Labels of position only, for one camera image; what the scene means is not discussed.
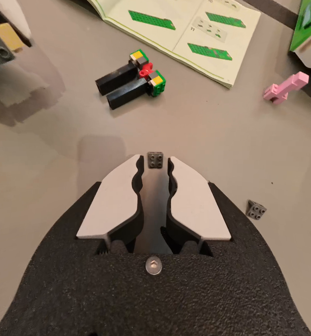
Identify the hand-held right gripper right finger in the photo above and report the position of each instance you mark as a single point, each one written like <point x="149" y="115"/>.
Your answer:
<point x="194" y="202"/>

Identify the pink brick figure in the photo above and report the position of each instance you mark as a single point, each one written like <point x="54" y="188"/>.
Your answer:
<point x="278" y="90"/>

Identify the small dark grey brick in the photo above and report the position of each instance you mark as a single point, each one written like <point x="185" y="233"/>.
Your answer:
<point x="155" y="160"/>
<point x="256" y="210"/>

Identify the brick instruction booklet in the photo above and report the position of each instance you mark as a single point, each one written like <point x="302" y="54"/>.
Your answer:
<point x="239" y="52"/>

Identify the black green red brick assembly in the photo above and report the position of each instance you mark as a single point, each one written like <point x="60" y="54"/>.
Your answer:
<point x="124" y="91"/>

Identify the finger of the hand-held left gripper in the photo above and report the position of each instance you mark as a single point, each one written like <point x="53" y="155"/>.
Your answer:
<point x="8" y="86"/>
<point x="16" y="13"/>

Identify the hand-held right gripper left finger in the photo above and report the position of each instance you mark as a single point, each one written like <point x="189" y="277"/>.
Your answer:
<point x="113" y="202"/>

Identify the green cardboard toy box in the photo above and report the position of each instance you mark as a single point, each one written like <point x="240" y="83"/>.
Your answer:
<point x="306" y="21"/>

